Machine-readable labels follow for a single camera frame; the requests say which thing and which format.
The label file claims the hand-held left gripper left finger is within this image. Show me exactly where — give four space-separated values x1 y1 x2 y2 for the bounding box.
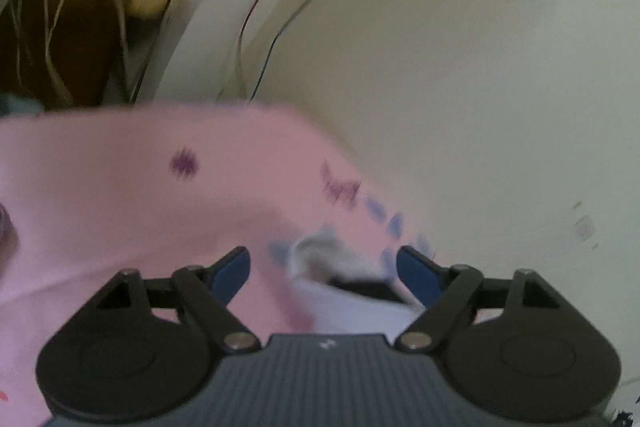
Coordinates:
85 247 262 354

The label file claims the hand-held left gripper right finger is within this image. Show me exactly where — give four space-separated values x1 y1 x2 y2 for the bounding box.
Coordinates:
394 246 576 354

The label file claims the white shirt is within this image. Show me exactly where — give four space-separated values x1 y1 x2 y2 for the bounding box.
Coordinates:
287 227 426 336

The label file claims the pink floral bed sheet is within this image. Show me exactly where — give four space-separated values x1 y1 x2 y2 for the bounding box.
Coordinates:
0 104 436 427

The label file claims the dark wooden furniture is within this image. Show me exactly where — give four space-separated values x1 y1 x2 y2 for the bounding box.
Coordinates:
0 0 126 108

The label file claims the small wall sticker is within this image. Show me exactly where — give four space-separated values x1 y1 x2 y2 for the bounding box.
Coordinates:
574 216 597 240

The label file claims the thin red wall wire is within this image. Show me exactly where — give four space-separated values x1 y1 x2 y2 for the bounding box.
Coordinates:
217 0 368 102

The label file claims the bundle of white wires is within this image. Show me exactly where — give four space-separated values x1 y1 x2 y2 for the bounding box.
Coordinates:
10 0 132 108

